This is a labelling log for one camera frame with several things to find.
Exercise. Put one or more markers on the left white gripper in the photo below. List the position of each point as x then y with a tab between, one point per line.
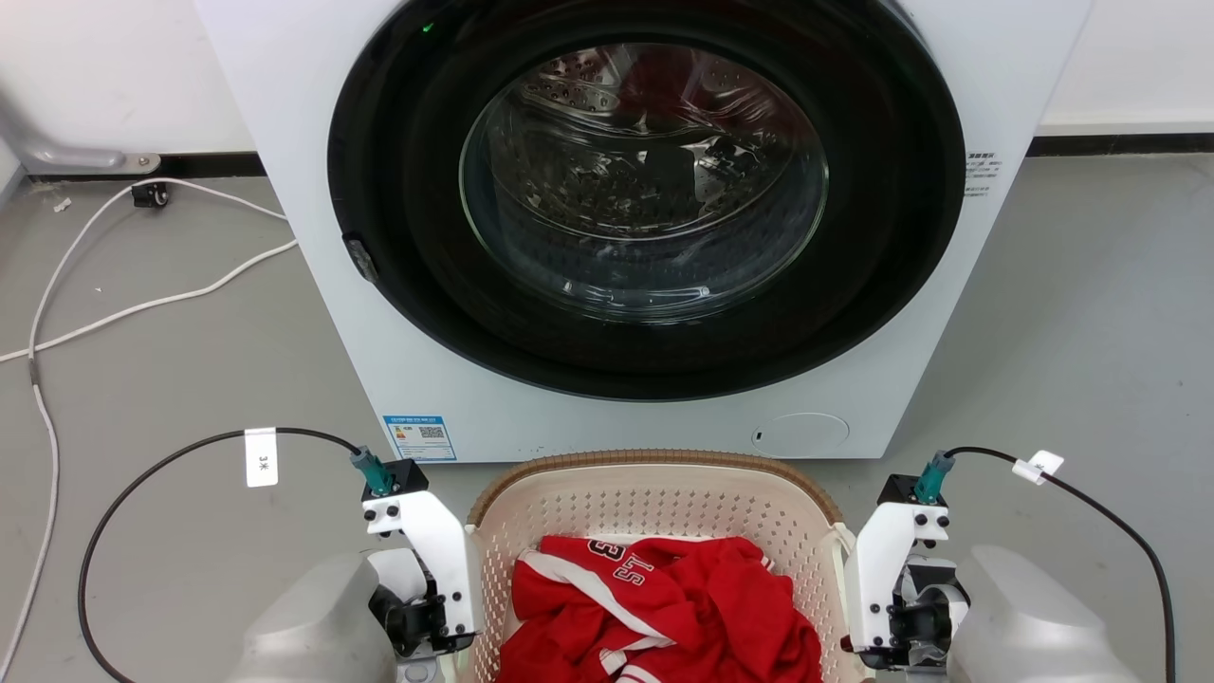
441	560

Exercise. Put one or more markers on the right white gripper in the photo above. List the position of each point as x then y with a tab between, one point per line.
877	579

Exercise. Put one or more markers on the cream plastic laundry basket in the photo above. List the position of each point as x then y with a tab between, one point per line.
664	503

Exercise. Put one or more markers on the blue energy label sticker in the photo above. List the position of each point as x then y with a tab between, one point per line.
419	438

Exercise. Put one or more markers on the red jersey with white stripes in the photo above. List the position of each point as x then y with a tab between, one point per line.
721	607

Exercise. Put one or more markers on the round white filter cover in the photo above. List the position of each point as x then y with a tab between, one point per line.
801	434

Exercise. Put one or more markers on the round black washer door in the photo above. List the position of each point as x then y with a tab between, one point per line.
408	237

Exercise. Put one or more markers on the small text sticker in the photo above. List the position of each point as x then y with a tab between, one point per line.
983	175

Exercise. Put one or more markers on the small black floor plug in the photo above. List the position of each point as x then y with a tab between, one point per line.
150	194

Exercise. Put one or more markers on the steel washing drum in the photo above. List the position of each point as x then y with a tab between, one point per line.
569	95

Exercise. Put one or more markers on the white front-load washing machine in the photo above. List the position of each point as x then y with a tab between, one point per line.
285	95

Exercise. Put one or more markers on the red cloth inside drum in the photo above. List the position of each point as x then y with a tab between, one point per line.
688	85

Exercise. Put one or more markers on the right black wrist camera box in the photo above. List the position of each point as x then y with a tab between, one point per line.
896	491

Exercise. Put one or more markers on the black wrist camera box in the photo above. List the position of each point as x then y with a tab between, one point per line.
896	491
408	474

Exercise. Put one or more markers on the left black wrist camera box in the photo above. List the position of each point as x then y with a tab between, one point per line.
408	474

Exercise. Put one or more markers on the black wall baseboard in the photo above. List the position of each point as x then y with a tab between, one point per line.
1119	145

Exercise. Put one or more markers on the grey metal floor bracket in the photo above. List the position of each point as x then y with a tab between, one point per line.
76	156

